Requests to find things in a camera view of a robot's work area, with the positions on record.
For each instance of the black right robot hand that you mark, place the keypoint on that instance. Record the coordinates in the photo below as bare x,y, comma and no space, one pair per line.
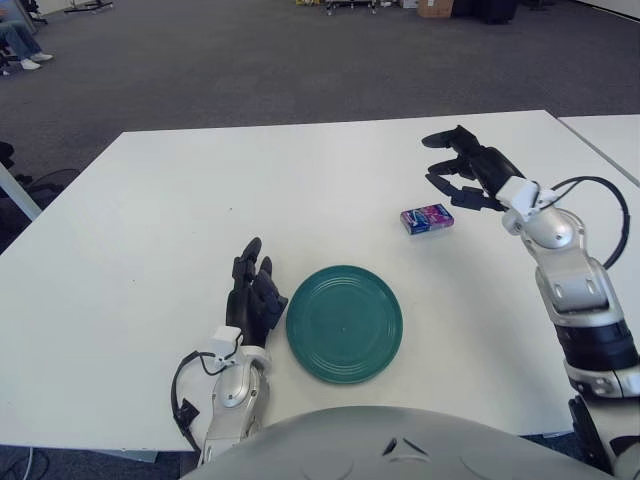
492,165

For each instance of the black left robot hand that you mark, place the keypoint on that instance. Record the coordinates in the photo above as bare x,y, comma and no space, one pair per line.
250,310

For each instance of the purple gum box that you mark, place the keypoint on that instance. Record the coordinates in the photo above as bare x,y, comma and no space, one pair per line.
427,219

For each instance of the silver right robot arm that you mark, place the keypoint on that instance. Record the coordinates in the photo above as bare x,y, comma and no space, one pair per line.
575,290

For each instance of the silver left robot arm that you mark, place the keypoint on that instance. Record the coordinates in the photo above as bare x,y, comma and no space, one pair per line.
235,390

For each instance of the green round plate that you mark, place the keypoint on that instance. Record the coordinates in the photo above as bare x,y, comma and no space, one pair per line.
345,325

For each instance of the black case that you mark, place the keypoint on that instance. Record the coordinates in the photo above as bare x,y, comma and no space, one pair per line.
485,10

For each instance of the brown cardboard box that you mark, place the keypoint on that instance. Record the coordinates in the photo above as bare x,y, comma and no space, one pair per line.
435,7

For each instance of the grey robot torso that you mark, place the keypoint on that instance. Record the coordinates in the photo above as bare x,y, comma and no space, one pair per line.
350,450

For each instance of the white table leg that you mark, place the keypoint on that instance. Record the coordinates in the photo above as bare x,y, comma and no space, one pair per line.
20,192

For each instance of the black stand base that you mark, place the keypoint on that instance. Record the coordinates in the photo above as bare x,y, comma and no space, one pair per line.
90,6

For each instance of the seated person in jeans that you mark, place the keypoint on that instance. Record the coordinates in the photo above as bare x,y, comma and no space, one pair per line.
20,40

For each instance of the black office chair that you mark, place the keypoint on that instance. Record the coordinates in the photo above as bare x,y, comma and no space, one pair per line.
34,10

